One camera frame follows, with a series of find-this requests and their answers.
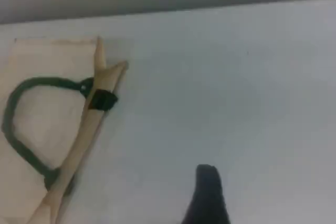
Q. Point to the green fabric bag tab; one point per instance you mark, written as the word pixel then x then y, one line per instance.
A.
pixel 103 100

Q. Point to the white canvas bag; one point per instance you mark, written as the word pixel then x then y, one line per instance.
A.
pixel 47 129

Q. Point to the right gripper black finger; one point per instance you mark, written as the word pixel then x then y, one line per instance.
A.
pixel 208 197

